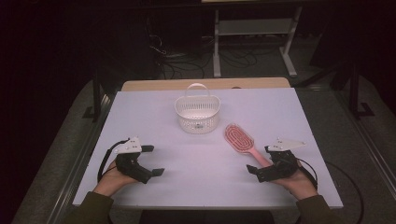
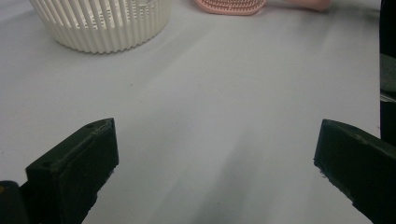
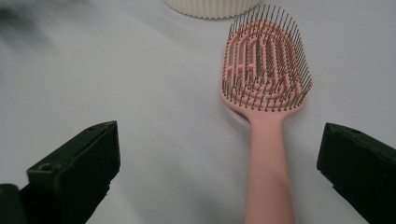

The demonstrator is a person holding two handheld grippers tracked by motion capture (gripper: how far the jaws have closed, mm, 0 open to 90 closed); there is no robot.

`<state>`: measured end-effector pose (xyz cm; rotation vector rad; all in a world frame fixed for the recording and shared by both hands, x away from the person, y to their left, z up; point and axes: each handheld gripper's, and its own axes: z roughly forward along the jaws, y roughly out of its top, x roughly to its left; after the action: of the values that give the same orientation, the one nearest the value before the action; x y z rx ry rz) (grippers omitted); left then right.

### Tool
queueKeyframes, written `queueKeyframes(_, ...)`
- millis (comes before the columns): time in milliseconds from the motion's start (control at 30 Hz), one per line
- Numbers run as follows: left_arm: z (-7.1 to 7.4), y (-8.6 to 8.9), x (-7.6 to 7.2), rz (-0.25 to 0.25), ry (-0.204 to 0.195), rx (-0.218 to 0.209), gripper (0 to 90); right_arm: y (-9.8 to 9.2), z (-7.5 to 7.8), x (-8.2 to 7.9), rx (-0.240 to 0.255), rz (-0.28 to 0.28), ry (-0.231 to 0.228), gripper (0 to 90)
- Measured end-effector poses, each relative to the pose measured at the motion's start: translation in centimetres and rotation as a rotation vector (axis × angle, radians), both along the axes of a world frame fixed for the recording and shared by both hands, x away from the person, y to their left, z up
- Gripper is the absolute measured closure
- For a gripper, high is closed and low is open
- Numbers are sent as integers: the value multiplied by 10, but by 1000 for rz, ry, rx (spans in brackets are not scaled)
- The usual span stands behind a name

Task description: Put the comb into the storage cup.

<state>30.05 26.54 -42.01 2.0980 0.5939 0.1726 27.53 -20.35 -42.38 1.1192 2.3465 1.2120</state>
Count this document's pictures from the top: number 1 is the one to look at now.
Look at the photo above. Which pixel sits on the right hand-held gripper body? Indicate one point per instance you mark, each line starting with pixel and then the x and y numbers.
pixel 280 166

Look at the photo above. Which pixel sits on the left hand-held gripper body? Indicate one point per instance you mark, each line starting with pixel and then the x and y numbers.
pixel 130 165

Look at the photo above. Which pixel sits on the pink hairbrush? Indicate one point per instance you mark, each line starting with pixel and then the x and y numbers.
pixel 239 139

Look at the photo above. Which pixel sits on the white plastic basket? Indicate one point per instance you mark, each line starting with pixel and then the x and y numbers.
pixel 197 124

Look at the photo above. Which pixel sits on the person's left hand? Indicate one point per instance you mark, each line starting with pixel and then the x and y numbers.
pixel 112 182

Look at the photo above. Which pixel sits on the person's right hand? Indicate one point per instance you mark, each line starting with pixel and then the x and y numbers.
pixel 300 185

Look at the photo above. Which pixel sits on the white board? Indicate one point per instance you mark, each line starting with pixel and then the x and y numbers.
pixel 202 186

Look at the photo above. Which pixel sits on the wooden table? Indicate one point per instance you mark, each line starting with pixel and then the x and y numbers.
pixel 149 84

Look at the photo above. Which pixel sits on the black metal stand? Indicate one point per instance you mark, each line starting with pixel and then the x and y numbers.
pixel 354 93
pixel 96 93

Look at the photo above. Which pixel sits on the metal rail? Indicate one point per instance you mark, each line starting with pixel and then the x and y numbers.
pixel 74 174
pixel 374 149

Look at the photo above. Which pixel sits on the white metal desk frame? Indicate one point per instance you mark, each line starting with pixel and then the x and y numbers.
pixel 217 46

